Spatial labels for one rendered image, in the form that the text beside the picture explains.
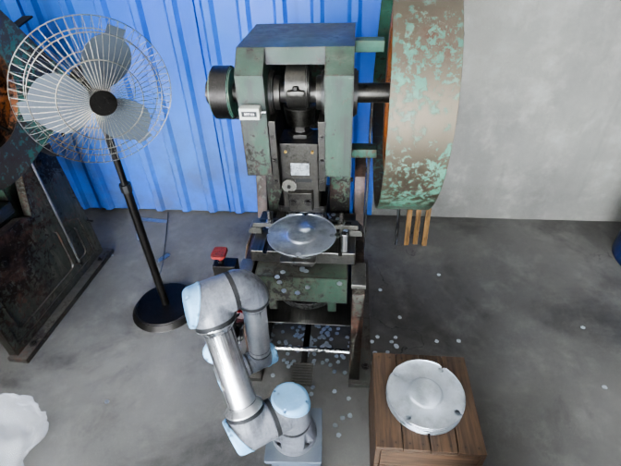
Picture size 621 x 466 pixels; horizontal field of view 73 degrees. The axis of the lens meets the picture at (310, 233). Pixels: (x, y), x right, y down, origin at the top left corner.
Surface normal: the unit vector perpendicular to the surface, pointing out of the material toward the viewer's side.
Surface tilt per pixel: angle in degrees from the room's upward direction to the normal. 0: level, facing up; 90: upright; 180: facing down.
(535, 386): 0
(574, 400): 0
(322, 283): 90
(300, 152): 90
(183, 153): 90
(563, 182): 90
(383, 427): 0
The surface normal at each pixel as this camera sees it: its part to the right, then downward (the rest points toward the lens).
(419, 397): -0.04, -0.79
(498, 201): -0.09, 0.61
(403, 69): -0.10, 0.21
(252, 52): -0.08, -0.13
